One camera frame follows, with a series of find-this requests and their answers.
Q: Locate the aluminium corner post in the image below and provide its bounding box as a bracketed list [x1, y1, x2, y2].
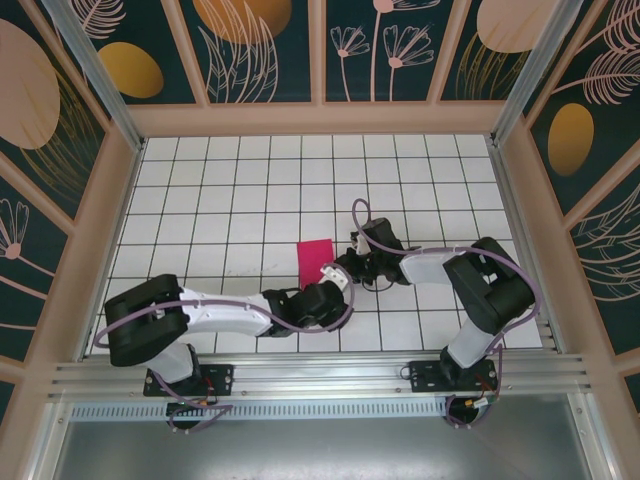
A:
[489, 0, 585, 149]
[40, 0, 147, 154]

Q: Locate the brushed metal panel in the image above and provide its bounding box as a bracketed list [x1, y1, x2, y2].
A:
[47, 418, 609, 480]

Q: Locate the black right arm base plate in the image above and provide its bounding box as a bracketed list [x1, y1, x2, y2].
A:
[409, 359, 500, 395]

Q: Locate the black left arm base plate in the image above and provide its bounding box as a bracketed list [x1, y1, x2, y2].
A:
[143, 363, 235, 398]

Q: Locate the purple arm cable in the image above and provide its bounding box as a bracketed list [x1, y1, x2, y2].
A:
[93, 272, 357, 434]
[351, 198, 544, 430]

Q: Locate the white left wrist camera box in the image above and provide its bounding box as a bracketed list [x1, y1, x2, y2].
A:
[319, 263, 350, 292]

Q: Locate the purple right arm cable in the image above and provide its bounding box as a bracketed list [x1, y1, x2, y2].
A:
[351, 198, 544, 430]

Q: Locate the aluminium side rail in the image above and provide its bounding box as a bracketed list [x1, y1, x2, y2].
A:
[485, 133, 564, 355]

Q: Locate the aluminium mounting rail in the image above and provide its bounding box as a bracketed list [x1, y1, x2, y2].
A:
[48, 352, 595, 401]

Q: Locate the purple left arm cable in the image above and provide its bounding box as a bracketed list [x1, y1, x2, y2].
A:
[93, 272, 357, 434]

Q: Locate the magenta square cloth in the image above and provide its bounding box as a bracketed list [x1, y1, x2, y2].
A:
[295, 237, 335, 291]

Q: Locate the slotted grey cable duct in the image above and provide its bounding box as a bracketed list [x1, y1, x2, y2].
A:
[69, 402, 501, 422]

